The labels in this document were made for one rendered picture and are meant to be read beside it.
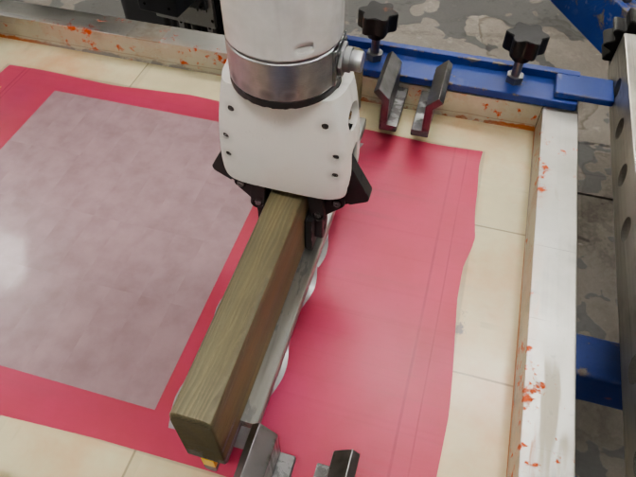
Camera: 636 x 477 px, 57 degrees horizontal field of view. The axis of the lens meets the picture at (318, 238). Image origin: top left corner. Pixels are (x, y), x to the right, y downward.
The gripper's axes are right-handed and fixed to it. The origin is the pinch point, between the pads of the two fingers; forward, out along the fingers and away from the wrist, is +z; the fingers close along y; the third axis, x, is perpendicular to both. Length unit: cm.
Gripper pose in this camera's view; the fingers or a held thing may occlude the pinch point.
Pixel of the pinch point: (292, 218)
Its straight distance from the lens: 51.1
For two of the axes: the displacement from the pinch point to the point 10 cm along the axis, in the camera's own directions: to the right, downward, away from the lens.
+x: -2.8, 7.5, -6.0
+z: 0.0, 6.2, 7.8
